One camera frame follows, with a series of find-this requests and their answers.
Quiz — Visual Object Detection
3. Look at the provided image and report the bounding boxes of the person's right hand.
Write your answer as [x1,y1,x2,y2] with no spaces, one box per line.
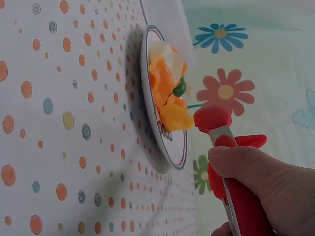
[208,146,315,236]

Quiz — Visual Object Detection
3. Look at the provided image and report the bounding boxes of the red and silver tongs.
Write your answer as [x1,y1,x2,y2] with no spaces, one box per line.
[193,105,275,236]

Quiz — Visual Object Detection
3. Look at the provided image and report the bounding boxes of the yellow food piece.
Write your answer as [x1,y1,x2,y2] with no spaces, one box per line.
[159,103,195,132]

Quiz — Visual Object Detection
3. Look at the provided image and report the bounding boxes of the white plate with striped rim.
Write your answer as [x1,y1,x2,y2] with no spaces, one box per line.
[140,24,189,171]

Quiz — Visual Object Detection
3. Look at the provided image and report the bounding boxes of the small orange food piece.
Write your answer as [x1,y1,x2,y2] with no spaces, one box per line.
[166,94,188,109]

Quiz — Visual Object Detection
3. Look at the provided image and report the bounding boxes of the green pea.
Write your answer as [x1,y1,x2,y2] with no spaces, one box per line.
[172,76,188,97]

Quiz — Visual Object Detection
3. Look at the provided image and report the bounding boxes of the large orange food piece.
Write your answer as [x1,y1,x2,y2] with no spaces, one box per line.
[148,55,177,107]

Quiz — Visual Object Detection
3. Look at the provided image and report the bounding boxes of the white food piece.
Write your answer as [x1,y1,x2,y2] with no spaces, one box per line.
[148,40,184,85]

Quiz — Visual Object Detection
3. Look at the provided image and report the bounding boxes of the white flat board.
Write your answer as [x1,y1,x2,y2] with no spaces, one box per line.
[139,0,198,67]

